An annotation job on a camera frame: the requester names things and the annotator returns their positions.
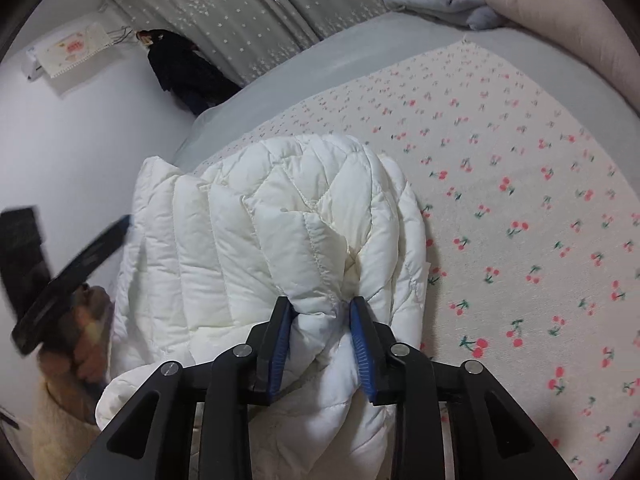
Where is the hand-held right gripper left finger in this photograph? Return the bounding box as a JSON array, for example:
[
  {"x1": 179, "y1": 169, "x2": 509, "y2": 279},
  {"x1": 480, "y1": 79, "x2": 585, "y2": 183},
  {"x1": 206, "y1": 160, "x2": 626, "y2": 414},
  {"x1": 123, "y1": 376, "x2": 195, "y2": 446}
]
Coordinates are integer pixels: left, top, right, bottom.
[{"x1": 65, "y1": 296, "x2": 297, "y2": 480}]

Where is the covered wall air conditioner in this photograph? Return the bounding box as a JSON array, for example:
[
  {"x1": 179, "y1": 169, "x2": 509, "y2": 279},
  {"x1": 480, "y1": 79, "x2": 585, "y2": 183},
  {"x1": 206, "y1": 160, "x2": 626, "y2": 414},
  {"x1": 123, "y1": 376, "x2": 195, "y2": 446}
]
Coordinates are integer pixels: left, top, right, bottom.
[{"x1": 25, "y1": 21, "x2": 127, "y2": 95}]

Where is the grey star print curtain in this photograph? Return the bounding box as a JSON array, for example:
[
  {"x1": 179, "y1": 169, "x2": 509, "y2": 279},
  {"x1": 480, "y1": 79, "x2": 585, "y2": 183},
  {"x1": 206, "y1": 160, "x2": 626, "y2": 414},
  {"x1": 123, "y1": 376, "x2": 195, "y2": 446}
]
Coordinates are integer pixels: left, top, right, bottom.
[{"x1": 107, "y1": 0, "x2": 401, "y2": 88}]

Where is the person's left hand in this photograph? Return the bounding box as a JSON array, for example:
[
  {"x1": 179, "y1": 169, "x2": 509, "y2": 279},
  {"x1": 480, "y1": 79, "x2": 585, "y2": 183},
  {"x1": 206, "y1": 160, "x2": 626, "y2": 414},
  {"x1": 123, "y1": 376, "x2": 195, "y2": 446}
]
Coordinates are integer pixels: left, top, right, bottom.
[{"x1": 39, "y1": 284, "x2": 114, "y2": 392}]

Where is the person's left forearm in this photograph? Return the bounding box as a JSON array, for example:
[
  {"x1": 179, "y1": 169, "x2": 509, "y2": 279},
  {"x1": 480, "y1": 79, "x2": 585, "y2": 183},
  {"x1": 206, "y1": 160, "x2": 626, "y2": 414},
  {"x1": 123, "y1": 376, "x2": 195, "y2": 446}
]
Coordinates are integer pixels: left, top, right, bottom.
[{"x1": 30, "y1": 377, "x2": 108, "y2": 480}]

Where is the beige rolled quilt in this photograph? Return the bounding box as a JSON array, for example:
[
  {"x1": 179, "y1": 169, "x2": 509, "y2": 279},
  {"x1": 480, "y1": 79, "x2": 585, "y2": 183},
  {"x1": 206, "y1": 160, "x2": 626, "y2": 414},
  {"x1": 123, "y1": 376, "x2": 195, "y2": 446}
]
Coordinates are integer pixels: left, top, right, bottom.
[{"x1": 477, "y1": 0, "x2": 640, "y2": 107}]

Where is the black hanging garment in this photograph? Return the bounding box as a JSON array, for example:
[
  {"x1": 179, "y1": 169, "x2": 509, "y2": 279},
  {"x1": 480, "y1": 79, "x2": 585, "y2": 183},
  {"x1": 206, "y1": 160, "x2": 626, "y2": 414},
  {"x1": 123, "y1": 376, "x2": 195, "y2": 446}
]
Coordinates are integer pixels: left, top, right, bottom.
[{"x1": 136, "y1": 29, "x2": 243, "y2": 116}]

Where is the white quilted jacket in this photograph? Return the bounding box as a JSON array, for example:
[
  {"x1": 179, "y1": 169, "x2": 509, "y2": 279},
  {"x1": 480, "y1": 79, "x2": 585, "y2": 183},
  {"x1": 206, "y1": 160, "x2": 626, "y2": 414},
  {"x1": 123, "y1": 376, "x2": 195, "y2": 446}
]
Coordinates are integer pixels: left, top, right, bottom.
[{"x1": 95, "y1": 132, "x2": 433, "y2": 480}]

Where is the cherry print bed cover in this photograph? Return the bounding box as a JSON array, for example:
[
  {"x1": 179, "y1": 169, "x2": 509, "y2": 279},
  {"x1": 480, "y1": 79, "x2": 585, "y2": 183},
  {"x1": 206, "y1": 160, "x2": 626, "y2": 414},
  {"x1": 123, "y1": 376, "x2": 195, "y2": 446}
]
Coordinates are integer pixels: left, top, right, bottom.
[{"x1": 190, "y1": 40, "x2": 640, "y2": 480}]

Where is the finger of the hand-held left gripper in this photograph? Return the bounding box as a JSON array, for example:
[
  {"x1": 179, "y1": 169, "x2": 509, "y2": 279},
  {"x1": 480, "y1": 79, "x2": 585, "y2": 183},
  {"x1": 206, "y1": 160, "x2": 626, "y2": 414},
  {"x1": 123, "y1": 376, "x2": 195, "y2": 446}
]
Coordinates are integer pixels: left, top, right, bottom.
[{"x1": 10, "y1": 214, "x2": 134, "y2": 357}]

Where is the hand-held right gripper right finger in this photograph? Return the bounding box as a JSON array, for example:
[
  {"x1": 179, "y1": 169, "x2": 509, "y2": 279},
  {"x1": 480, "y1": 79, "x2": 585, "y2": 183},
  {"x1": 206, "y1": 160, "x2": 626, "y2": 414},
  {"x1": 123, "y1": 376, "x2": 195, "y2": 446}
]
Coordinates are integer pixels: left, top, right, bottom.
[{"x1": 349, "y1": 296, "x2": 580, "y2": 480}]

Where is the grey bed sheet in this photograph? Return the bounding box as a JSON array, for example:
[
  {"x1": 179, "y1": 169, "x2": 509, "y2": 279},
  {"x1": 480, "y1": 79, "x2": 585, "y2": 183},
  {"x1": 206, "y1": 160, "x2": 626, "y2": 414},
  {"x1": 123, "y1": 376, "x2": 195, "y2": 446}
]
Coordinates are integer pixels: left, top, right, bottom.
[{"x1": 172, "y1": 9, "x2": 640, "y2": 173}]

